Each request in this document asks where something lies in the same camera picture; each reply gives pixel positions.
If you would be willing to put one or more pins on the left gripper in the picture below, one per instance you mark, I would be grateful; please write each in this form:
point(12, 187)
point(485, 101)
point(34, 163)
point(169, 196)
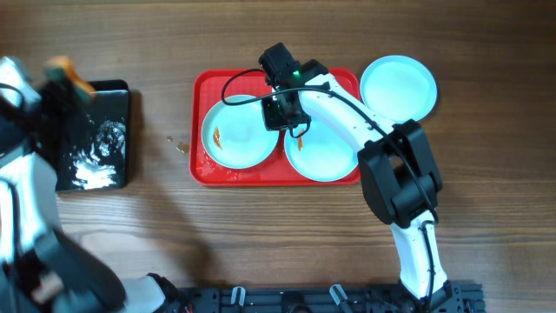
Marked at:
point(58, 98)

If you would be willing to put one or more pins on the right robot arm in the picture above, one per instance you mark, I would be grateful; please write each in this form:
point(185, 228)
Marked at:
point(399, 177)

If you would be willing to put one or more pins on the red plastic tray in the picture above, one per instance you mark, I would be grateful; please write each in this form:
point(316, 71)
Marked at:
point(275, 171)

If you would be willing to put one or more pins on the orange green sponge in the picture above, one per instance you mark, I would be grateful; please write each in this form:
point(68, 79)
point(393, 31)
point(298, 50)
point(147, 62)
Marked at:
point(61, 69)

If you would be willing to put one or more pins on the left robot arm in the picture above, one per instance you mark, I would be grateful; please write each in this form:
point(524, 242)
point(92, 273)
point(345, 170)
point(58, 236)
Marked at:
point(42, 268)

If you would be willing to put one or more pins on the black water basin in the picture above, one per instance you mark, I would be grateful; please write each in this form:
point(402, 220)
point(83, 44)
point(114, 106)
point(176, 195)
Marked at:
point(93, 153)

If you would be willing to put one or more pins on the light blue plate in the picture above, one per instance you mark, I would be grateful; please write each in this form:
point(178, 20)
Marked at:
point(320, 155)
point(399, 88)
point(236, 136)

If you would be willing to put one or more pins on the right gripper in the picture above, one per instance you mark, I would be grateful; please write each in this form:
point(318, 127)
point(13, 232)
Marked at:
point(273, 123)

